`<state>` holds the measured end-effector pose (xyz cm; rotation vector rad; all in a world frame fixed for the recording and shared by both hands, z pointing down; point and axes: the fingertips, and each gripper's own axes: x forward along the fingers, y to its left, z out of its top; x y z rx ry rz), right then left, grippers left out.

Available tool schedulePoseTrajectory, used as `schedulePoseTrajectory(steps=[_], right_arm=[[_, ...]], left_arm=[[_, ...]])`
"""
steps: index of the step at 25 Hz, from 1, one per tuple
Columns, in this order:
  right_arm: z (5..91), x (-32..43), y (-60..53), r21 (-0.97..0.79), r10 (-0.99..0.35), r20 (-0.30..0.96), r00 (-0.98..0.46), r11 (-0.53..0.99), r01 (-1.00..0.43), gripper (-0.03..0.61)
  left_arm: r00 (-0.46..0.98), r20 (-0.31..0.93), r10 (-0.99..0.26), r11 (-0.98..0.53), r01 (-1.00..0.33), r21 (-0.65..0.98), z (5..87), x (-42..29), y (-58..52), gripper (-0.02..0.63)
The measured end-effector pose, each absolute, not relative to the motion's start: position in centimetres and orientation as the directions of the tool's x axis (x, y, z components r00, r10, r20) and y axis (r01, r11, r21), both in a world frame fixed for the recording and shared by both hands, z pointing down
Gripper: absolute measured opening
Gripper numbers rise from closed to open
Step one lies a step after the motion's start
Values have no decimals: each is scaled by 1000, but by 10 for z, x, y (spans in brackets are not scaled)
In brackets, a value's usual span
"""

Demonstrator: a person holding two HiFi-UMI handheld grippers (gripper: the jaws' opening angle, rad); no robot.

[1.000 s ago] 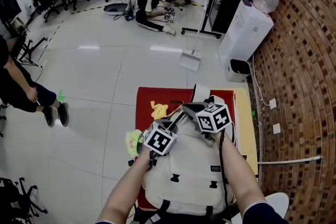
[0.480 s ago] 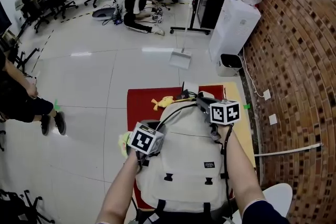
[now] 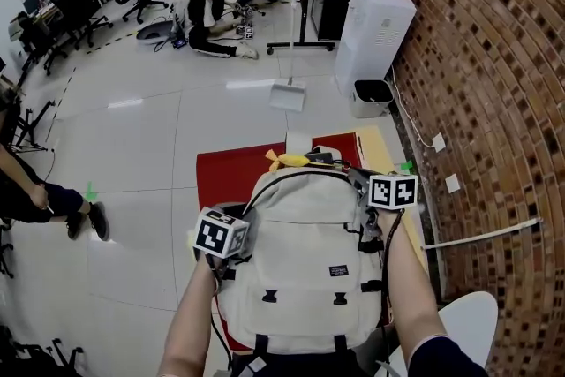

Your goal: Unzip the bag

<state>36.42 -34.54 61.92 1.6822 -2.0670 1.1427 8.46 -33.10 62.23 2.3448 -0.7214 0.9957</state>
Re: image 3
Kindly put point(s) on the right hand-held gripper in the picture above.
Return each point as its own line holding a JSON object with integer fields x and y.
{"x": 393, "y": 190}

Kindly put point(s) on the person's navy sleeve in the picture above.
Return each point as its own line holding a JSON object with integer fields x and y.
{"x": 446, "y": 359}

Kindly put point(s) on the yellow mat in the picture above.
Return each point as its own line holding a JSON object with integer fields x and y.
{"x": 381, "y": 150}

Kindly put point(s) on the white dustpan with pole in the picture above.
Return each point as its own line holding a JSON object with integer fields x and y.
{"x": 287, "y": 95}

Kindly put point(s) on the person's left forearm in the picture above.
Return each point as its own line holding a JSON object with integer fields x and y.
{"x": 190, "y": 322}

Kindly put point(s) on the black tripod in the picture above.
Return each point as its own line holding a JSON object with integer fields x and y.
{"x": 31, "y": 128}

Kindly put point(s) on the red mat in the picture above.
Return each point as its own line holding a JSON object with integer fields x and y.
{"x": 225, "y": 176}

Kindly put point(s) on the small robot device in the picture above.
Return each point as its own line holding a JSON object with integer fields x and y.
{"x": 245, "y": 20}

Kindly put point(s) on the white water dispenser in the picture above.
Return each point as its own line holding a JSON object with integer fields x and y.
{"x": 375, "y": 35}

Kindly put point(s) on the white chair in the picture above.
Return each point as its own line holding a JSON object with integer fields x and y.
{"x": 468, "y": 322}

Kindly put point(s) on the white trash bin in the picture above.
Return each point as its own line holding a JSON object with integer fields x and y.
{"x": 371, "y": 99}

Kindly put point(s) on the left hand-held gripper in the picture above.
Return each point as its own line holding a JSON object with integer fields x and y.
{"x": 218, "y": 234}

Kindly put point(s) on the beige backpack bag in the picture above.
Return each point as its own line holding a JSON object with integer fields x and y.
{"x": 300, "y": 256}

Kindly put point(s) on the grey round device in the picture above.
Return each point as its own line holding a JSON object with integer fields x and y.
{"x": 154, "y": 31}

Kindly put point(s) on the white wall socket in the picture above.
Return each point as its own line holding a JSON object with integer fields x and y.
{"x": 453, "y": 183}
{"x": 439, "y": 142}

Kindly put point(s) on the black power adapter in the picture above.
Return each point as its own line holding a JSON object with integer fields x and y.
{"x": 324, "y": 156}

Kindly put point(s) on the person's right forearm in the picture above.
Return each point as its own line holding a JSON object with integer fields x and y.
{"x": 408, "y": 291}

